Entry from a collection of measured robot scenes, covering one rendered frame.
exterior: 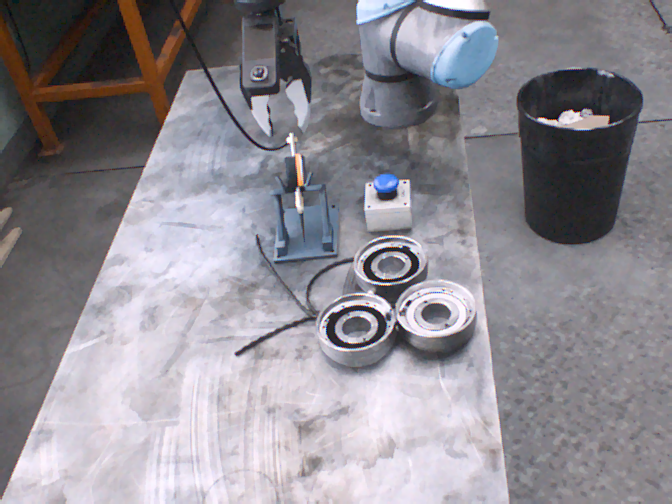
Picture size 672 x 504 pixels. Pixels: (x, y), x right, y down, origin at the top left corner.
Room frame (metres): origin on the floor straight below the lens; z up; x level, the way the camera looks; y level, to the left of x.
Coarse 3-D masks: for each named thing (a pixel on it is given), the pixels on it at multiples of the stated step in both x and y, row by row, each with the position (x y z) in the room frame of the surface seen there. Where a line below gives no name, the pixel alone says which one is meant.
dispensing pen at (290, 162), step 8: (296, 136) 1.01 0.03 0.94; (296, 152) 0.98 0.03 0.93; (288, 160) 0.96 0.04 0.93; (288, 168) 0.95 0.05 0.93; (296, 168) 0.95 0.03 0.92; (288, 176) 0.95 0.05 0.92; (296, 176) 0.95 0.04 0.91; (288, 184) 0.94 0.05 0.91; (296, 184) 0.94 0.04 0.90; (296, 192) 0.95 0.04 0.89; (296, 200) 0.94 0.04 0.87; (304, 240) 0.91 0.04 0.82
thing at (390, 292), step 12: (372, 240) 0.85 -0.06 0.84; (384, 240) 0.85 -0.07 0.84; (396, 240) 0.85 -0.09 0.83; (408, 240) 0.84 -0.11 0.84; (360, 252) 0.83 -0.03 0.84; (396, 252) 0.83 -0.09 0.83; (420, 252) 0.82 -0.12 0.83; (360, 264) 0.82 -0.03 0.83; (372, 264) 0.81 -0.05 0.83; (384, 264) 0.82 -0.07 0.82; (396, 264) 0.82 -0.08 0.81; (408, 264) 0.80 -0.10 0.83; (420, 264) 0.79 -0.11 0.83; (360, 276) 0.78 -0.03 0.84; (384, 276) 0.78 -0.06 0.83; (396, 276) 0.78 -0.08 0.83; (420, 276) 0.77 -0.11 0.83; (372, 288) 0.77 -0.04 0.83; (384, 288) 0.76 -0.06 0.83; (396, 288) 0.75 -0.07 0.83; (396, 300) 0.76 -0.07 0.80
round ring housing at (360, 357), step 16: (336, 304) 0.74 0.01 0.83; (352, 304) 0.74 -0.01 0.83; (384, 304) 0.72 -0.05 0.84; (320, 320) 0.72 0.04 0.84; (352, 320) 0.72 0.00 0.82; (368, 320) 0.71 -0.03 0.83; (320, 336) 0.68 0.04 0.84; (368, 336) 0.68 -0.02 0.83; (384, 336) 0.66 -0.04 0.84; (336, 352) 0.66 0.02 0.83; (352, 352) 0.65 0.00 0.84; (368, 352) 0.65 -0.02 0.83; (384, 352) 0.65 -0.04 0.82
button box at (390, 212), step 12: (408, 180) 0.98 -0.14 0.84; (372, 192) 0.96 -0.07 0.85; (396, 192) 0.95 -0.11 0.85; (408, 192) 0.95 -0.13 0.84; (372, 204) 0.93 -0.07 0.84; (384, 204) 0.93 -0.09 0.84; (396, 204) 0.92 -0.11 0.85; (408, 204) 0.92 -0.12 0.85; (372, 216) 0.92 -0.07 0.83; (384, 216) 0.92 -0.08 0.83; (396, 216) 0.91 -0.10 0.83; (408, 216) 0.91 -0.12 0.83; (372, 228) 0.92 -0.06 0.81; (384, 228) 0.92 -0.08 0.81; (396, 228) 0.91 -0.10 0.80; (408, 228) 0.91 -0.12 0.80
